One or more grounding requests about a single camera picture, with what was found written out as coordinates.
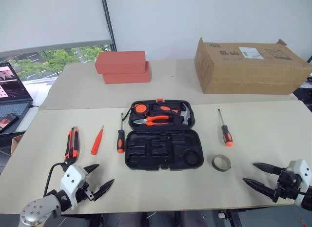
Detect orange-red rectangular block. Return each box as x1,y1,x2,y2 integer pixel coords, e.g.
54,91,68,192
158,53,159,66
94,50,147,75
102,61,153,85

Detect black tool case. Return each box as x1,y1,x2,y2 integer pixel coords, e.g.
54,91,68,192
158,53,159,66
124,98,205,172

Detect orange black utility knife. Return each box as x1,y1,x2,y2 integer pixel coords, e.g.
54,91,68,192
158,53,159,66
64,126,81,165

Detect black orange screwdriver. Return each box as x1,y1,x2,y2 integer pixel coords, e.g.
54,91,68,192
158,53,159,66
117,112,126,154
217,108,234,147

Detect dark laptop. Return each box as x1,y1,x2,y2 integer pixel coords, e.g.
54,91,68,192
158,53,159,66
0,62,34,134

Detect orange handled pliers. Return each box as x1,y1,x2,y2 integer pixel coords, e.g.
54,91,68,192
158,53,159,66
133,115,170,127

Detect small open cardboard box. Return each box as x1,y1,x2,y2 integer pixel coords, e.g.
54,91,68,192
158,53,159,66
10,134,25,156

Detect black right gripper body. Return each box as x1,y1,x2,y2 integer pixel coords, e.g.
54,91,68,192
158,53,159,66
272,168,304,203

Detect grey window blind bar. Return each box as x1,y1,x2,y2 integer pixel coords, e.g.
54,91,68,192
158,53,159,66
0,39,114,54

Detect black diagonal pole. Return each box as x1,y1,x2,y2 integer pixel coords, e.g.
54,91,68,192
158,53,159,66
100,0,117,52

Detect dark equipment beside table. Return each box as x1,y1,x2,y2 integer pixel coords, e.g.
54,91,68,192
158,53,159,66
293,55,312,113

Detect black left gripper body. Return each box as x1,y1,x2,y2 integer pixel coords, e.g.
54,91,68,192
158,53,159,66
74,181,96,205

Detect orange tester pen screwdriver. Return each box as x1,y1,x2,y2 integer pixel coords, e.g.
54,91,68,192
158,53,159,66
90,125,105,156

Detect claw hammer black orange grip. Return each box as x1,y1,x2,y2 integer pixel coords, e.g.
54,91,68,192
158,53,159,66
153,102,194,126

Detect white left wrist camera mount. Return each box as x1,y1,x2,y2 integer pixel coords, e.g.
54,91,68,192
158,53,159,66
60,165,90,210

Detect black orange tape measure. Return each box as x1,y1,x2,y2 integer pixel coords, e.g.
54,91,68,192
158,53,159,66
121,103,150,122

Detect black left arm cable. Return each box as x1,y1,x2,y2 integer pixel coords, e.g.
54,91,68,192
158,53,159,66
43,163,69,198

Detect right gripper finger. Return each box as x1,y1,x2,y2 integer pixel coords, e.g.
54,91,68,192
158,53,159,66
253,163,286,175
243,177,277,201

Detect dark tape roll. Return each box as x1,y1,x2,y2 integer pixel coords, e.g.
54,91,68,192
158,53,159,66
211,154,232,173

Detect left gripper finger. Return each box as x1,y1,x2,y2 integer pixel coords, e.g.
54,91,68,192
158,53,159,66
92,178,115,202
83,164,100,175

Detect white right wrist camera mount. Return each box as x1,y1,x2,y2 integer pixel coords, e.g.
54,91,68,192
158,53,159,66
287,159,312,206

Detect black smartphone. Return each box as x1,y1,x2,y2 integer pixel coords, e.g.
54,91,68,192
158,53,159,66
0,113,19,130

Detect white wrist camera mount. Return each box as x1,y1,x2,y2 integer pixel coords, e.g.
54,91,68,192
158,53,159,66
287,159,312,206
60,165,90,210

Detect large brown cardboard box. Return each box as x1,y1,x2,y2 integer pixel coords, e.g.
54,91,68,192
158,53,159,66
194,37,312,95

